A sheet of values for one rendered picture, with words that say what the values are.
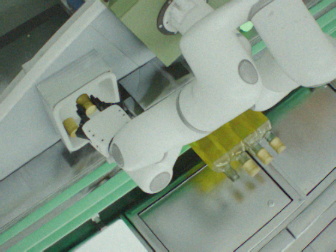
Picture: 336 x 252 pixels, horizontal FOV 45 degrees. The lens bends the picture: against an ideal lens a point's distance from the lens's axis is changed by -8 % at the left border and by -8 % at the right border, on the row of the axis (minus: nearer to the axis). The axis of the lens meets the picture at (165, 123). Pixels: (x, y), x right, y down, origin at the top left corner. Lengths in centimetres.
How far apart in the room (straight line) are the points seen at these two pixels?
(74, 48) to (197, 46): 47
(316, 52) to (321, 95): 108
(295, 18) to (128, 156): 37
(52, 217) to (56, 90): 37
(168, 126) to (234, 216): 69
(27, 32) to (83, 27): 90
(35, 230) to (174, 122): 62
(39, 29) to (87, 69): 83
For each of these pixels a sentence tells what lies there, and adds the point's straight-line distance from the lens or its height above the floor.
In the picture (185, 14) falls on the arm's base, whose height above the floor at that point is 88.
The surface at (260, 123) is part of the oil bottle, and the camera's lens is 131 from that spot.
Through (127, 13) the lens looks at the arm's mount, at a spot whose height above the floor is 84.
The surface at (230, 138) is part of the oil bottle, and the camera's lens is 127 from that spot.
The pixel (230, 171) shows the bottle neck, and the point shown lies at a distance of 124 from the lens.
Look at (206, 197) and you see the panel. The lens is 136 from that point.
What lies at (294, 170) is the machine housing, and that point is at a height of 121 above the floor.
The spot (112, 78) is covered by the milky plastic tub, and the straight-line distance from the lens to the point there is 103.
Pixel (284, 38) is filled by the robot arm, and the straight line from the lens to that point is 60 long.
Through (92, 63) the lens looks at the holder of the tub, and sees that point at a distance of 104.
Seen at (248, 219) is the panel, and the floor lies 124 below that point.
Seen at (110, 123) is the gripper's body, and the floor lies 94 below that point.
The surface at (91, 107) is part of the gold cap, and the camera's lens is 104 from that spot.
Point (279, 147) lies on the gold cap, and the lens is 131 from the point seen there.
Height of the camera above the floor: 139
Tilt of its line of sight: 23 degrees down
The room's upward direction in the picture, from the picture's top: 138 degrees clockwise
